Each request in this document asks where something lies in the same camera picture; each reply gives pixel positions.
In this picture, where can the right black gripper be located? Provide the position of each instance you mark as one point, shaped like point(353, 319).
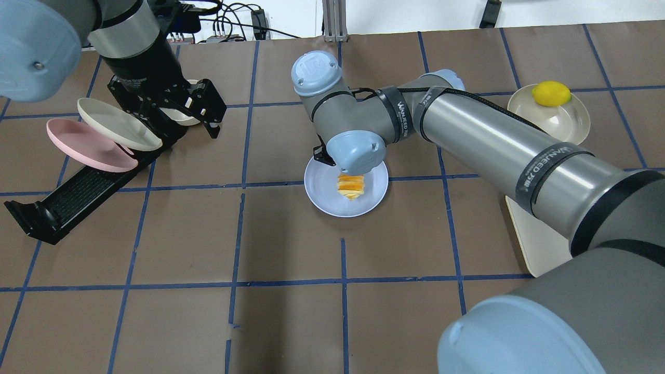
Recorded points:
point(320, 155)

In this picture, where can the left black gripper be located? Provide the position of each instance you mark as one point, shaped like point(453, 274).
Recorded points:
point(139, 63)

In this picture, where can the blue plate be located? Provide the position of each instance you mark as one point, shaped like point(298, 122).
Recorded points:
point(320, 181)

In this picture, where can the striped bread roll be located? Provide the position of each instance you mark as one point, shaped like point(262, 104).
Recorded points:
point(350, 187)

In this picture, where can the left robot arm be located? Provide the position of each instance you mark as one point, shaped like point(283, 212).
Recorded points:
point(42, 45)

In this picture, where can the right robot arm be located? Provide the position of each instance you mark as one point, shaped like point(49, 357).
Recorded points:
point(601, 311)

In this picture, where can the cream plate in rack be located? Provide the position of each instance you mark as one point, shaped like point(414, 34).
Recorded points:
point(119, 126)

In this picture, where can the pink plate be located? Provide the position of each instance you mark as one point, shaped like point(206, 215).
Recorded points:
point(80, 142)

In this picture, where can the black plate rack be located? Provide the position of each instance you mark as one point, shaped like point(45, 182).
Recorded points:
point(51, 219)

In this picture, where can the cream bowl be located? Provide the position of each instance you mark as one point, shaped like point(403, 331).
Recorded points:
point(179, 117)

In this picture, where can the yellow lemon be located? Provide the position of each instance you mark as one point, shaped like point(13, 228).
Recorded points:
point(551, 94)

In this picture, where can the white rectangular tray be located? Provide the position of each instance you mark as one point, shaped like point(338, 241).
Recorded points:
point(543, 248)

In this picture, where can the cream shallow dish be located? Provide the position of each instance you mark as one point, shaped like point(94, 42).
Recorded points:
point(570, 122)

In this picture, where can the aluminium frame post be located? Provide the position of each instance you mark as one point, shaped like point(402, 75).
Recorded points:
point(335, 21)

